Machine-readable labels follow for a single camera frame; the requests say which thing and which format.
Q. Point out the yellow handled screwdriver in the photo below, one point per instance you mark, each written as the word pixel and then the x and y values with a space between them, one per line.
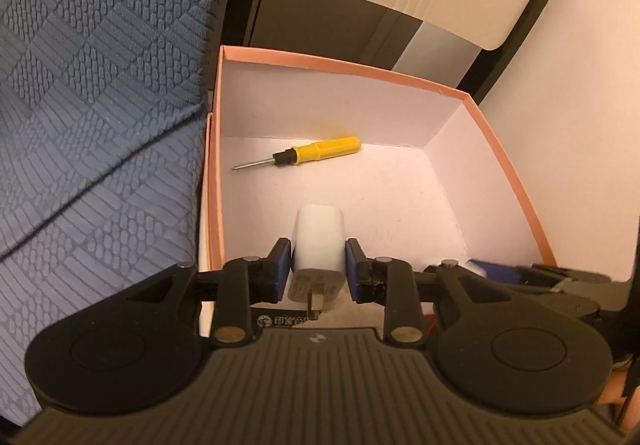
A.
pixel 315 151

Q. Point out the small white charger plug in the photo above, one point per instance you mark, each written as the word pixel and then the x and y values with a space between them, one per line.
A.
pixel 319 258

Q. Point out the black lighter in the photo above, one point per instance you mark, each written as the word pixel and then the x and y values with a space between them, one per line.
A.
pixel 276 318

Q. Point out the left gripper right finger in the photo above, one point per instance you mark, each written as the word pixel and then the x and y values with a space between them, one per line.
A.
pixel 390 283

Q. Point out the blue textured seat cushion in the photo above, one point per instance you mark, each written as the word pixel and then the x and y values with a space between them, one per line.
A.
pixel 103 106

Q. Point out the pink cardboard box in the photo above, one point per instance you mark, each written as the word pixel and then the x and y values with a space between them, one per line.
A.
pixel 430 182

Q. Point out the red black dragon figurine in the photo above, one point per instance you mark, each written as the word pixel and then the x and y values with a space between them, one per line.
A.
pixel 431 323

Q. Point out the person's right hand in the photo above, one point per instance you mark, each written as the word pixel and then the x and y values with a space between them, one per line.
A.
pixel 613 394

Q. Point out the white square power adapter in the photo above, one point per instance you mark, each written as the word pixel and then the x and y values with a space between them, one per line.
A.
pixel 481 268

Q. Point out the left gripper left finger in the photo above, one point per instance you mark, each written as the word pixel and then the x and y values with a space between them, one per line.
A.
pixel 239 285

